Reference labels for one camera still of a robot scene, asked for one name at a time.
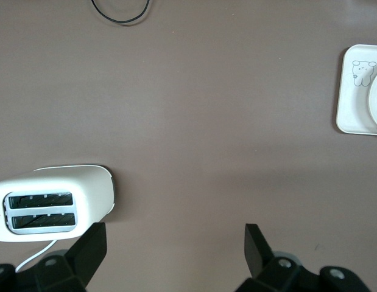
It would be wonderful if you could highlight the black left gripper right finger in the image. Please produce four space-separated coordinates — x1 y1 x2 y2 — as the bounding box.
236 223 322 292

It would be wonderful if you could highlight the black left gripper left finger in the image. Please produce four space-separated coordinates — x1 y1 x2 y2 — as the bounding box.
34 223 107 292

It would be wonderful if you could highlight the cream tray with rabbit print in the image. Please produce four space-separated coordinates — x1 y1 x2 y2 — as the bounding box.
336 44 377 136

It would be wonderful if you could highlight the white two-slot toaster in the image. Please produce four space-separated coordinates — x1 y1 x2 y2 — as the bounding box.
0 164 118 243

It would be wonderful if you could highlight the brown table cover mat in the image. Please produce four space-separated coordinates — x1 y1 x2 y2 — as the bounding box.
0 0 377 292

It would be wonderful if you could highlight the white toaster power cable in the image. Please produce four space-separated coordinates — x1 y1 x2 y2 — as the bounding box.
15 238 60 273

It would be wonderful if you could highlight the black looped cable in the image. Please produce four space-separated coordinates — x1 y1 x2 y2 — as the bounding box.
91 0 151 25

